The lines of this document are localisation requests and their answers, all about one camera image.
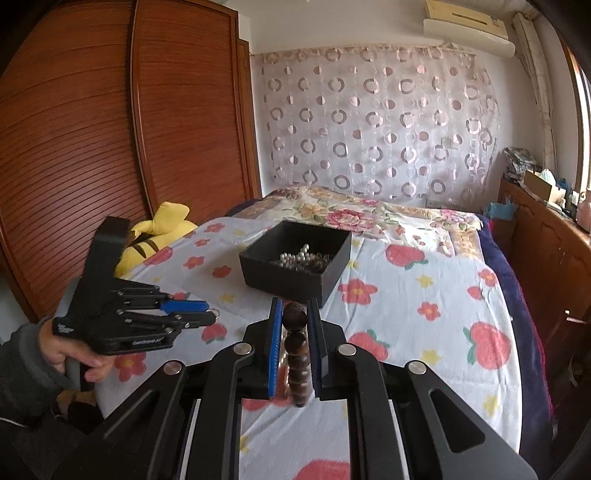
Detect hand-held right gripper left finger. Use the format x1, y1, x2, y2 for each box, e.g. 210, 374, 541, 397
90, 296, 283, 480

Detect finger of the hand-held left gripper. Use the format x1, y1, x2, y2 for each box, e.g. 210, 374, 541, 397
113, 288, 209, 315
117, 309, 218, 337

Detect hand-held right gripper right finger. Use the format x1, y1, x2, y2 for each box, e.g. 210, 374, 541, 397
307, 298, 541, 480

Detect dark wooden bead bracelet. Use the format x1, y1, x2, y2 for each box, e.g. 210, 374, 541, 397
283, 302, 311, 408

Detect black box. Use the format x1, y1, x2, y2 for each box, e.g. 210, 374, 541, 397
239, 220, 352, 309

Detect pearl necklace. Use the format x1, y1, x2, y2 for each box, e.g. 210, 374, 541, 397
270, 244, 333, 271

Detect person's left forearm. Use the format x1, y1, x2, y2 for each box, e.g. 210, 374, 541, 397
0, 323, 70, 430

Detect person's left hand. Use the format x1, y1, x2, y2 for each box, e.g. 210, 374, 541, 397
39, 318, 114, 384

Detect yellow plush toy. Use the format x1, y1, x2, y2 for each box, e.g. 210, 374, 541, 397
113, 202, 199, 278

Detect strawberry print bed sheet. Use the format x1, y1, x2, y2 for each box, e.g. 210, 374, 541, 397
58, 217, 525, 480

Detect floral blanket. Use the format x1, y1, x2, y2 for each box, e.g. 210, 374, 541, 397
231, 185, 483, 257

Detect wooden slatted wardrobe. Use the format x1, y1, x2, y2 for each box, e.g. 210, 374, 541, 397
0, 0, 262, 324

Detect dark blue blanket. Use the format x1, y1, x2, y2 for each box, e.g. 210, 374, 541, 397
475, 215, 555, 462

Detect circle pattern sheer curtain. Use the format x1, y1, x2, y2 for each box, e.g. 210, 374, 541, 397
252, 42, 502, 208

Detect blue paper bag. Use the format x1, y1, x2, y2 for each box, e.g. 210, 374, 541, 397
489, 196, 520, 222

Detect wooden cabinet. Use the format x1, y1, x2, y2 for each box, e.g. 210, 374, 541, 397
496, 178, 591, 416

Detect cardboard box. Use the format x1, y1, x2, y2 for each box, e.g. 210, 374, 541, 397
524, 168, 561, 200

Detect stack of printed bags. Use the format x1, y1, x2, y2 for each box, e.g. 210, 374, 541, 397
503, 147, 541, 181

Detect window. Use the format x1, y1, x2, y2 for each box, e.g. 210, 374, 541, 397
561, 41, 591, 195

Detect patterned window curtain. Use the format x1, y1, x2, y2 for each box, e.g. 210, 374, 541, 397
512, 11, 557, 167

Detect wall air conditioner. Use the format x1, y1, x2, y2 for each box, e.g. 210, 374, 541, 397
424, 0, 515, 58

